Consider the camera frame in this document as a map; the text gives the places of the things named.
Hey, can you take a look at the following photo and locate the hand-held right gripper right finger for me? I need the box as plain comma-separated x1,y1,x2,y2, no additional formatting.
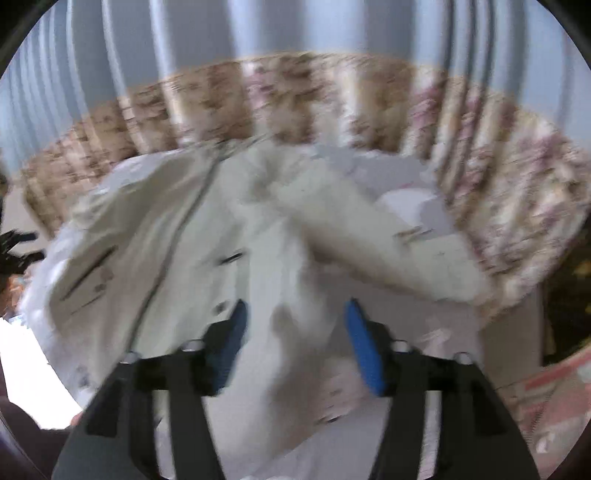
344,298,541,480

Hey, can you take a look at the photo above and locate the pink patterned cloth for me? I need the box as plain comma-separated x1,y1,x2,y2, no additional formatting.
508,353,591,467

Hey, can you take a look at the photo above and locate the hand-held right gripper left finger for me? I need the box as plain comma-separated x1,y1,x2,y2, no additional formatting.
53,299,247,480

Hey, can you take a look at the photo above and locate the blue and floral curtain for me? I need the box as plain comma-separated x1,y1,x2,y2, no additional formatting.
0,0,591,319

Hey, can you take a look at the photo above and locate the cream jacket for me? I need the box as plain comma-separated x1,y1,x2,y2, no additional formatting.
46,138,495,462

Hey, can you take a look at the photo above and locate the grey printed bed sheet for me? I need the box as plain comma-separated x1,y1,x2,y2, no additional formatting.
18,145,490,480

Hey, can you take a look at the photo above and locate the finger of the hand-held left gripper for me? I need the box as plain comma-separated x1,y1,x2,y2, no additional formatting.
0,251,45,278
0,231,38,250

